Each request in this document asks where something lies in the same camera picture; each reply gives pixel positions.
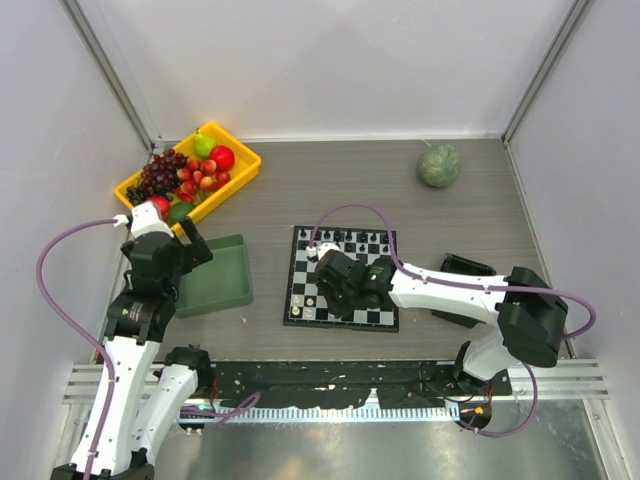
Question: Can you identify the black white chessboard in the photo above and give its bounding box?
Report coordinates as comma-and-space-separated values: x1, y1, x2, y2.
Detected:
283, 225, 399, 333

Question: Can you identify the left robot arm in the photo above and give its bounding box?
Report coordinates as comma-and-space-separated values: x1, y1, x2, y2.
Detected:
51, 215, 215, 479

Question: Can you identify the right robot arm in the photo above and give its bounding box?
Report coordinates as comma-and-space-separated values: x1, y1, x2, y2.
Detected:
306, 243, 568, 395

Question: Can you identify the white chess piece cluster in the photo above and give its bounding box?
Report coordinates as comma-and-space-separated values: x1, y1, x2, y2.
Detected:
289, 295, 317, 321

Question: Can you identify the green plastic tray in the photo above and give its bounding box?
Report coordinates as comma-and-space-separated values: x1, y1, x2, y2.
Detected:
176, 234, 254, 318

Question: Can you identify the green lime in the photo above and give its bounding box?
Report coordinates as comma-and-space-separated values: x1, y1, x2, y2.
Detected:
167, 202, 195, 226

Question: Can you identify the red mango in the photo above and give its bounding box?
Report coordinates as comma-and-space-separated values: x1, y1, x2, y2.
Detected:
149, 196, 171, 223

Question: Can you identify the black grape bunch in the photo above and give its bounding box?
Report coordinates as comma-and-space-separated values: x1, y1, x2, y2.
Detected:
126, 186, 147, 206

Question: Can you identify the purple grape bunch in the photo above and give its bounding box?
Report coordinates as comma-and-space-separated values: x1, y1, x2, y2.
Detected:
137, 149, 187, 197

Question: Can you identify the red apple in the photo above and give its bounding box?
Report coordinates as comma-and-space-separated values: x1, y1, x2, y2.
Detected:
209, 145, 235, 172

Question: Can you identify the yellow plastic tray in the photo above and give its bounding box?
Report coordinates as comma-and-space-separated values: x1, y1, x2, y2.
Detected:
114, 122, 262, 236

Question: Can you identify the green pear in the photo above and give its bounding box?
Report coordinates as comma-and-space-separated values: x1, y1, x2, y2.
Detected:
194, 129, 218, 159

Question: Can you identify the black plastic box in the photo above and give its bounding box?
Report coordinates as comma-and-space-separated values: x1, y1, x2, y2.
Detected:
431, 253, 497, 329

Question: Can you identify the green melon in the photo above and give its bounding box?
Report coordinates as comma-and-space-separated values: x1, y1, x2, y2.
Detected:
417, 145, 462, 188

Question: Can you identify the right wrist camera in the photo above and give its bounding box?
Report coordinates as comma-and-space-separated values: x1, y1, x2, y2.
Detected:
305, 242, 340, 262

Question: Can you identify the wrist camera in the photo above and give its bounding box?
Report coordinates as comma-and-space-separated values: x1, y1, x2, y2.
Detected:
305, 242, 340, 262
129, 201, 175, 240

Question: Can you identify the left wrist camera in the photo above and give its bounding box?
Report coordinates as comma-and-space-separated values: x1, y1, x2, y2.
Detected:
129, 201, 175, 240

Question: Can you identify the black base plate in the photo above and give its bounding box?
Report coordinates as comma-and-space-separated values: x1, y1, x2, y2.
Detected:
199, 360, 512, 410

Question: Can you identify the white cable duct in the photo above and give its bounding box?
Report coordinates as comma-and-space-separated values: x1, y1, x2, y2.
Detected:
174, 402, 460, 424

